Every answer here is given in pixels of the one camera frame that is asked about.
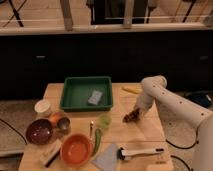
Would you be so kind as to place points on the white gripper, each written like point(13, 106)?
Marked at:
point(143, 102)

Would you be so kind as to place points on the dark red grape bunch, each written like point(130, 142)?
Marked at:
point(133, 116)

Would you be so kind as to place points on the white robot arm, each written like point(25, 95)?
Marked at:
point(200, 118)

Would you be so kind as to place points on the orange red bowl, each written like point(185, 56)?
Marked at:
point(76, 150)

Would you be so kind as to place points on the dark purple bowl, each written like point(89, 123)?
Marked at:
point(39, 132)

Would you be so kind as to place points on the yellow banana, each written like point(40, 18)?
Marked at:
point(131, 90)

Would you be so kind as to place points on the light green cup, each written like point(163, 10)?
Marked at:
point(104, 121)

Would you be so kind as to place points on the grey sponge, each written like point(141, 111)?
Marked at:
point(95, 97)

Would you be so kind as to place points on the grey blue cloth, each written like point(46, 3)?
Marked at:
point(107, 160)

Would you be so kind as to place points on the green plastic tray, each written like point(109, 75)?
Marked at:
point(77, 91)

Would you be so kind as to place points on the small metal cup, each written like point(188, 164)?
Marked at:
point(63, 124)

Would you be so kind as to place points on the orange carrot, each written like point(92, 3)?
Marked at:
point(54, 118)

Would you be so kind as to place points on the wooden block eraser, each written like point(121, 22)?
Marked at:
point(50, 153)

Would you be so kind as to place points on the white cup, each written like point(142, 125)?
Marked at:
point(43, 108)

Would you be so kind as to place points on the green handled spoon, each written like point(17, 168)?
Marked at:
point(95, 136)

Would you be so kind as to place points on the white black handled brush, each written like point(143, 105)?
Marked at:
point(126, 155)

